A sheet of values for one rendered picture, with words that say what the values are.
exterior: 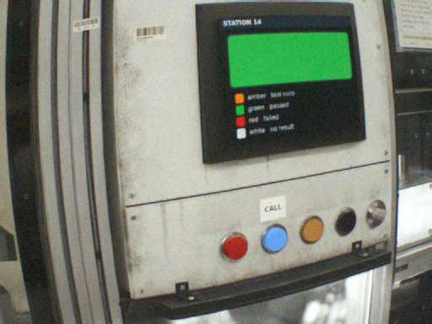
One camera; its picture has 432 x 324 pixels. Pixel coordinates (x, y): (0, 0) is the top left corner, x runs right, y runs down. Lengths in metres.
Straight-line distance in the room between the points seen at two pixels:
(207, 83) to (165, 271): 0.23
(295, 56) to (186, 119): 0.16
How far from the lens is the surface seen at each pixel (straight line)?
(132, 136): 1.22
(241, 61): 1.26
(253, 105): 1.27
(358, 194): 1.41
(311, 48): 1.31
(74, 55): 1.19
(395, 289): 1.77
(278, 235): 1.33
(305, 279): 1.33
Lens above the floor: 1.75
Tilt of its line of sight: 10 degrees down
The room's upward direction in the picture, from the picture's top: 3 degrees counter-clockwise
